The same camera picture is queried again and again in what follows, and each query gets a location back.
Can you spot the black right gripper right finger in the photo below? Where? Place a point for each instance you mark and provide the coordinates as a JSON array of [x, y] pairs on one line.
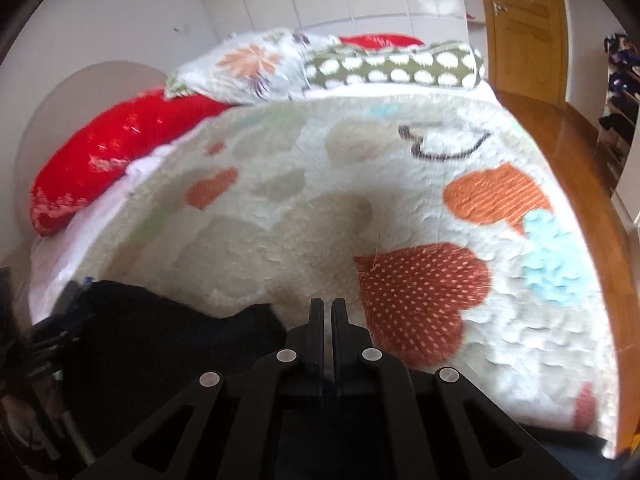
[[414, 425]]

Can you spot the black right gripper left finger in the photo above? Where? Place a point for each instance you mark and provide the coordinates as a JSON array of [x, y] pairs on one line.
[[265, 424]]

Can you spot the black pants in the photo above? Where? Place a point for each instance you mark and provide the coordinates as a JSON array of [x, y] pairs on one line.
[[131, 351]]

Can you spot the heart patterned quilt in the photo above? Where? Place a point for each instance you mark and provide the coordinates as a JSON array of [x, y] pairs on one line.
[[435, 216]]

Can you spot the white bed sheet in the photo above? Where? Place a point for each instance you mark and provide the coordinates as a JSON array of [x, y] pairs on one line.
[[56, 258]]

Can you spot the long red pillow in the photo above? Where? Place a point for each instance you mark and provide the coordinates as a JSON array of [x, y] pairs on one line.
[[97, 155]]

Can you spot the white floral pillow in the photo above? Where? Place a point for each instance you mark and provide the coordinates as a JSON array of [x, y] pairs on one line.
[[251, 68]]

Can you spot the green white bolster pillow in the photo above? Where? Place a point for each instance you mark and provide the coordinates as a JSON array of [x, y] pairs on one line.
[[448, 65]]

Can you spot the white shelf unit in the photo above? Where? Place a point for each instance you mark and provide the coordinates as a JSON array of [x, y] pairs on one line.
[[618, 135]]

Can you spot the round beige headboard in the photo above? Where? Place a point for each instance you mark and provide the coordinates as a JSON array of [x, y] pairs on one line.
[[73, 103]]

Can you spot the wooden door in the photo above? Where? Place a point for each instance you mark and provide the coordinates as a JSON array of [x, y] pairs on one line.
[[527, 48]]

